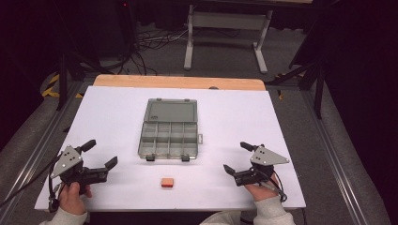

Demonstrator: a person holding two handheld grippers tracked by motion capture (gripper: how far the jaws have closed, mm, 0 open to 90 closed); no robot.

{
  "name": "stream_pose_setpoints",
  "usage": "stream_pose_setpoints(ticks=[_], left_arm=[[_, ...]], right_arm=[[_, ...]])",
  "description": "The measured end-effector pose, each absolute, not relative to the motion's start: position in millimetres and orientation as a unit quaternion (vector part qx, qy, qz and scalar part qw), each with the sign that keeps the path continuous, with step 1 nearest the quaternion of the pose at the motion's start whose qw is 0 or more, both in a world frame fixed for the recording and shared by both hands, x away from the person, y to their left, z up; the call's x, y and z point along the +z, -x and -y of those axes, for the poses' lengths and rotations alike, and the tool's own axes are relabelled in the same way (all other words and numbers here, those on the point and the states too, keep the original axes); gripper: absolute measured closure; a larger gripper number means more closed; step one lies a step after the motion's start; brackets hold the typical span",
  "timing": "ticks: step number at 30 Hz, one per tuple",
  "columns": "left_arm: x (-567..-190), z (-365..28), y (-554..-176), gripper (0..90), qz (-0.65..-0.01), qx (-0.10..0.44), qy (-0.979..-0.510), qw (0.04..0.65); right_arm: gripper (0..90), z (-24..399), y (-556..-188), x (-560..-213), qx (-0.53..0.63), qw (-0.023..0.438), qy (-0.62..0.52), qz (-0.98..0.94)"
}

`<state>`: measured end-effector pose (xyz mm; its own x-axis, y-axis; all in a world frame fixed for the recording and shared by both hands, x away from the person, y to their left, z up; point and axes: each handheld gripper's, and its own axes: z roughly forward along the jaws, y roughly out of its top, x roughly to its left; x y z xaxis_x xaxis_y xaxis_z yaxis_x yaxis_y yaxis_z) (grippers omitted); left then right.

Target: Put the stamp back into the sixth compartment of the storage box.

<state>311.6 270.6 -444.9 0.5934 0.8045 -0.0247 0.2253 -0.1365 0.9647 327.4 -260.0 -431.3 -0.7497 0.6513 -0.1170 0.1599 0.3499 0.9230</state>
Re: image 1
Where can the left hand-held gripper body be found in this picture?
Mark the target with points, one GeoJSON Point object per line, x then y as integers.
{"type": "Point", "coordinates": [67, 162]}

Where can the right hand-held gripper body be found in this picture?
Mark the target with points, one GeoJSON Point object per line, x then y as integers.
{"type": "Point", "coordinates": [266, 157]}

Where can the orange eraser block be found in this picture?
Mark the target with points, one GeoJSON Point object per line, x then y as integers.
{"type": "Point", "coordinates": [167, 182]}

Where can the grey plastic compartment box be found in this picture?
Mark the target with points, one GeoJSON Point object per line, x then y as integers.
{"type": "Point", "coordinates": [170, 129]}

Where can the person's right hand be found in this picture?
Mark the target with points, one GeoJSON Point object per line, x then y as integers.
{"type": "Point", "coordinates": [261, 191]}

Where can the person's left hand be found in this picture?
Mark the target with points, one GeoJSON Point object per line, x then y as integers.
{"type": "Point", "coordinates": [72, 198]}

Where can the person's lap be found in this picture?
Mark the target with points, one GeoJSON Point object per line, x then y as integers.
{"type": "Point", "coordinates": [225, 218]}

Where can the yellow black hazard tape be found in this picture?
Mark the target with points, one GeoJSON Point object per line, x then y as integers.
{"type": "Point", "coordinates": [51, 87]}

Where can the black metal stand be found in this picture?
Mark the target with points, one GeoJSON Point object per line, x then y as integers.
{"type": "Point", "coordinates": [67, 72]}
{"type": "Point", "coordinates": [313, 81]}

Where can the aluminium floor rail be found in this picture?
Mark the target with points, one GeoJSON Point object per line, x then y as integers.
{"type": "Point", "coordinates": [34, 153]}
{"type": "Point", "coordinates": [338, 156]}

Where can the grey metal desk frame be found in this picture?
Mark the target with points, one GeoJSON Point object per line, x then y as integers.
{"type": "Point", "coordinates": [228, 20]}

